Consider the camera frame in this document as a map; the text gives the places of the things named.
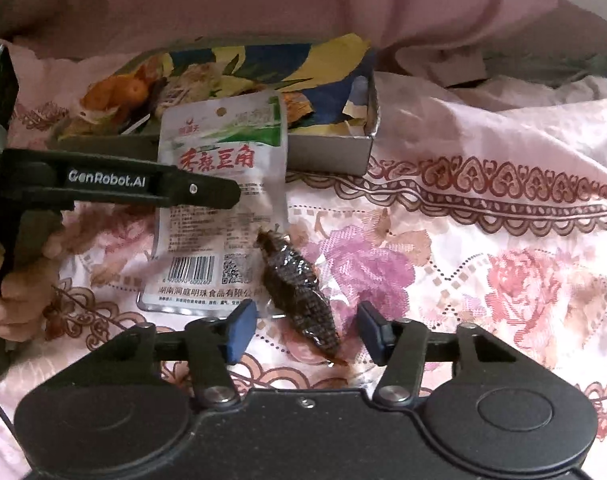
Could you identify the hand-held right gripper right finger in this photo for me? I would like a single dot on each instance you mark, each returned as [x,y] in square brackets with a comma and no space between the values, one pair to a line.
[371,331]

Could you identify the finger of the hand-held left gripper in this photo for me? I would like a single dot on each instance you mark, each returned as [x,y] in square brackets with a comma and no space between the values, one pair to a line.
[203,191]

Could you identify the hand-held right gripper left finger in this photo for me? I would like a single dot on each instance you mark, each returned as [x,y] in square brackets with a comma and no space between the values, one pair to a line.
[241,331]

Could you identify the white and green snack packet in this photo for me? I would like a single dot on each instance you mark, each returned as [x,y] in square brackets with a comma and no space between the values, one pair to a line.
[218,250]

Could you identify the dark brown vacuum-packed snack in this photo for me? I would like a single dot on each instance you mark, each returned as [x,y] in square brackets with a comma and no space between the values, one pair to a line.
[301,300]

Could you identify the clear packet of orange candies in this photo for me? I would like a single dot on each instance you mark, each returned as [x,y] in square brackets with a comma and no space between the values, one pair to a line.
[101,95]

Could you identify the clear cake packet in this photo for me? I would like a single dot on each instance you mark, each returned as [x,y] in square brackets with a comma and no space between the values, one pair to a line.
[198,82]

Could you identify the orange kumquat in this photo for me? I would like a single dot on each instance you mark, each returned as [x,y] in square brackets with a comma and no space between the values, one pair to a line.
[133,90]

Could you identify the cardboard box with blue-yellow lining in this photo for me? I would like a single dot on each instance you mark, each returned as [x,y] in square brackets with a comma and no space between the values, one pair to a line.
[328,152]

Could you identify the person's left hand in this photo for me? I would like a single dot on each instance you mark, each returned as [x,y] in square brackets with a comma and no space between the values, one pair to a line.
[28,295]

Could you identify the pink floral blanket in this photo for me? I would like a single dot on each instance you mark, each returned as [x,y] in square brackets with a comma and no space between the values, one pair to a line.
[483,240]

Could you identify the pink curtain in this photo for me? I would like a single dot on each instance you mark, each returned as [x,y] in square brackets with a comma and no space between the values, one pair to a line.
[283,0]

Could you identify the grey-green cloth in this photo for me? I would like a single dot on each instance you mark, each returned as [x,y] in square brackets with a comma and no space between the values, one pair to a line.
[548,67]

